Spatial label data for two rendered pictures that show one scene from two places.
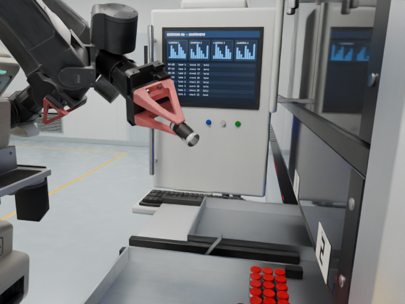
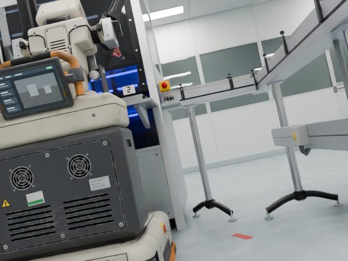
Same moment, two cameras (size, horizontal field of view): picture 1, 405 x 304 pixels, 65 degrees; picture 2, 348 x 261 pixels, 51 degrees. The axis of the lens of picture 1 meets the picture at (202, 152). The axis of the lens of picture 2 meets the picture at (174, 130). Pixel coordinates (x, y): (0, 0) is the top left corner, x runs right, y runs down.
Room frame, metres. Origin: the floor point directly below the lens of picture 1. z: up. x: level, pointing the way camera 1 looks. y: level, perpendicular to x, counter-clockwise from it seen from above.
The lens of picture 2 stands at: (0.45, 2.34, 0.58)
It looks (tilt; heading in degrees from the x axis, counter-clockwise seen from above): 2 degrees up; 264
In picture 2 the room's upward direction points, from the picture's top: 12 degrees counter-clockwise
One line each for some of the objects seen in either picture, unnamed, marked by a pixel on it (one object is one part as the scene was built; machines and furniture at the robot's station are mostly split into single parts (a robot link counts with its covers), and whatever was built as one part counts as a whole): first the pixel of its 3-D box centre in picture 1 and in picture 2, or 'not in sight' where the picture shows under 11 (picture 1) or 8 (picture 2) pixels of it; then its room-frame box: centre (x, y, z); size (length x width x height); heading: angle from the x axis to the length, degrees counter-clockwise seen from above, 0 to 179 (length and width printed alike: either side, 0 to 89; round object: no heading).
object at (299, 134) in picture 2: not in sight; (299, 135); (-0.32, 0.62, 0.50); 0.12 x 0.05 x 0.09; 81
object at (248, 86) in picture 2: not in sight; (206, 90); (-0.10, -0.28, 0.92); 0.69 x 0.15 x 0.16; 171
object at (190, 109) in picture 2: not in sight; (200, 156); (0.04, -0.30, 0.46); 0.09 x 0.09 x 0.77; 81
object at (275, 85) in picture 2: not in sight; (288, 141); (-0.46, 0.11, 0.46); 0.09 x 0.09 x 0.77; 81
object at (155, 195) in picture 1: (193, 201); not in sight; (1.18, 0.03, 0.82); 0.40 x 0.14 x 0.02; 79
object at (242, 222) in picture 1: (258, 224); not in sight; (0.80, -0.16, 0.90); 0.34 x 0.26 x 0.04; 81
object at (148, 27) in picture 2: not in sight; (149, 36); (0.20, -0.65, 1.50); 0.85 x 0.01 x 0.59; 81
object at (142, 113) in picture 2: not in sight; (142, 117); (0.40, -0.01, 0.79); 0.34 x 0.03 x 0.13; 81
